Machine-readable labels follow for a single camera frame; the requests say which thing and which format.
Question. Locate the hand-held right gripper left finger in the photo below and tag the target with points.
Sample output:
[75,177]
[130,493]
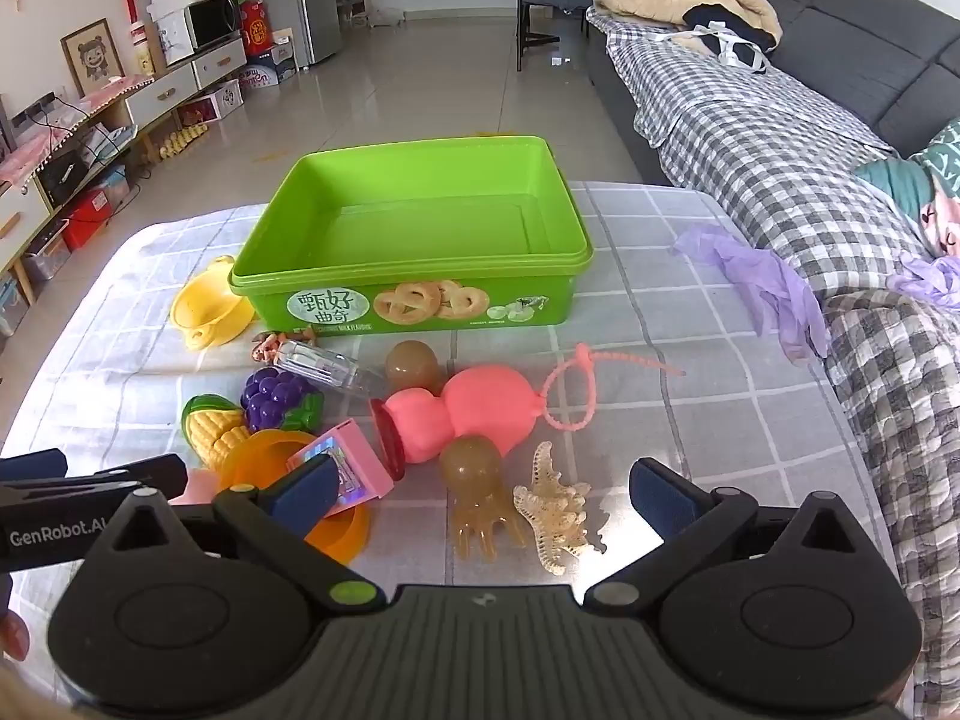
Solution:
[307,491]

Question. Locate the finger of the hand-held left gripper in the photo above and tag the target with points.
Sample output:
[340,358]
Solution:
[34,463]
[150,474]

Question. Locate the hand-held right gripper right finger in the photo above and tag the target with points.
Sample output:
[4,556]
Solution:
[660,499]

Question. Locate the orange toy bowl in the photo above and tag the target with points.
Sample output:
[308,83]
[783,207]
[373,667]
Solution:
[259,457]

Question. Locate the yellow toy corn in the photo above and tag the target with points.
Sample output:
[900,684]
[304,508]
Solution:
[214,431]

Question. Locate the purple toy grapes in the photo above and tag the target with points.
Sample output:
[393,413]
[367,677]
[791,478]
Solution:
[274,394]

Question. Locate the pink gourd toy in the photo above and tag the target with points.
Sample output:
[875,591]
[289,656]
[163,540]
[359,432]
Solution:
[480,397]

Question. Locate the green plastic cookie box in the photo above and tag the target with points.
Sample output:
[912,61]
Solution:
[337,195]

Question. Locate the person's left hand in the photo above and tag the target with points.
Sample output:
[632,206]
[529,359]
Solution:
[11,637]

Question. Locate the pale pink toy piece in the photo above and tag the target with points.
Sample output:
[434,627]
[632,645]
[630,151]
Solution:
[196,486]

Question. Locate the small pink toy box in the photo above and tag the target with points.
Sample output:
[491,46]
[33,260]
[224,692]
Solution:
[360,457]

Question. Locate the checked grey tablecloth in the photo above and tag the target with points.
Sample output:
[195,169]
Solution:
[675,405]

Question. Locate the beige toy starfish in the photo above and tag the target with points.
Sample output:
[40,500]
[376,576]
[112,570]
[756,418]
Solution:
[551,510]

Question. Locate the small orange toy figure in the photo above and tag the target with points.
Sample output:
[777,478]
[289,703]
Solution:
[266,349]

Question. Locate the brown rubber ball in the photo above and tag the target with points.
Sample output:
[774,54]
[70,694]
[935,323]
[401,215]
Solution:
[412,367]

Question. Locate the amber toy octopus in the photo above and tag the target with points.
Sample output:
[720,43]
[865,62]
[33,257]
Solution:
[469,465]

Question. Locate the pink beaded tie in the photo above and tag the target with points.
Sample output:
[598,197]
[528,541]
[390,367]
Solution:
[583,354]

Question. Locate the yellow toy bowl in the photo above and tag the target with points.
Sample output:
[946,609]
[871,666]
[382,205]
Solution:
[206,307]

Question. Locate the purple glove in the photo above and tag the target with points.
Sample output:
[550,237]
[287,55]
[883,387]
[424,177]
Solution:
[772,277]
[926,281]

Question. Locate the red storage bin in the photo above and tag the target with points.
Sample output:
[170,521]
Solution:
[84,219]

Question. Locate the row of yellow toy ducks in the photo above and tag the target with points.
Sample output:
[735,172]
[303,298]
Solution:
[184,142]

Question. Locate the grey checked blanket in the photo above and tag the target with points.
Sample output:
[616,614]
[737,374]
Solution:
[750,142]

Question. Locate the white wooden cabinet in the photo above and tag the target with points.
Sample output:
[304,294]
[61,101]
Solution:
[161,94]

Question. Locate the white printed carton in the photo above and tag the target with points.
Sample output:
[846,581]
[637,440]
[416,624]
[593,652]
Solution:
[223,99]

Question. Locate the teal cloth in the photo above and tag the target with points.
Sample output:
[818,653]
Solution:
[892,187]

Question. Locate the white blue carton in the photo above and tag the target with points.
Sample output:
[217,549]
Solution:
[259,79]

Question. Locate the framed cartoon picture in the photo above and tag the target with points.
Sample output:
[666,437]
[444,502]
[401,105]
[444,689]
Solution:
[91,56]

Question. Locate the yellow white canister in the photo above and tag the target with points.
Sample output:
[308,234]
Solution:
[142,49]

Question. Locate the open cardboard box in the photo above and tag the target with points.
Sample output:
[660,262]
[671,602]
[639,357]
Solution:
[285,56]

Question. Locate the green leaf print pillow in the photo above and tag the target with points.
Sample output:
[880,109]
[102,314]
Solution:
[945,154]

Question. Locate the microwave oven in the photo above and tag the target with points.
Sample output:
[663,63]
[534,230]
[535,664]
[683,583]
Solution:
[214,22]

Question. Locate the red gift box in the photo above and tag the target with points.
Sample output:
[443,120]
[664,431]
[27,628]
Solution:
[256,30]

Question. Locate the silver fridge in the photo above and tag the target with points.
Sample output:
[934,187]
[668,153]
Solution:
[315,0]

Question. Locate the dark grey sofa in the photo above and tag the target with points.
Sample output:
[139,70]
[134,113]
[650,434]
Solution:
[847,37]

